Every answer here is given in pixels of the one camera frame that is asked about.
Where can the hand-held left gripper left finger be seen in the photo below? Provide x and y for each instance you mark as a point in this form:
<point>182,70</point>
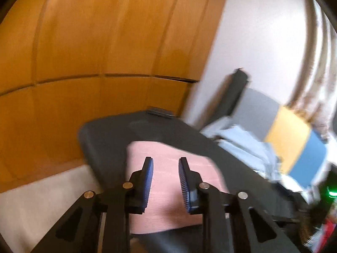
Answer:
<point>148,181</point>

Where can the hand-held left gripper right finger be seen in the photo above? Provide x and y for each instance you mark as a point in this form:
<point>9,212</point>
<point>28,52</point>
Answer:
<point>184,184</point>

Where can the pink knitted sweater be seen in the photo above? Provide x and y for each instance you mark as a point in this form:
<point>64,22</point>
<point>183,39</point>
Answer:
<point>165,168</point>

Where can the white printed cloth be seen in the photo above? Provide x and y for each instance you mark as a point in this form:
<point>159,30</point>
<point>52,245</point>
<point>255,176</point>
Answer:
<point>292,183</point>

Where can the light blue garment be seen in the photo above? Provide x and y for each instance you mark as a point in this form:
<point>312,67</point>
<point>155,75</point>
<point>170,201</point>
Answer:
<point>244,147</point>

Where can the grey yellow blue armchair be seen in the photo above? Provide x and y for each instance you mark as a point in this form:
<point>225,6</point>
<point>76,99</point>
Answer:
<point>289,131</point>

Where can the wooden wardrobe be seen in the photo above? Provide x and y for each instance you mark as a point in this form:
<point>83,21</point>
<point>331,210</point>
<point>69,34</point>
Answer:
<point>105,44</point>

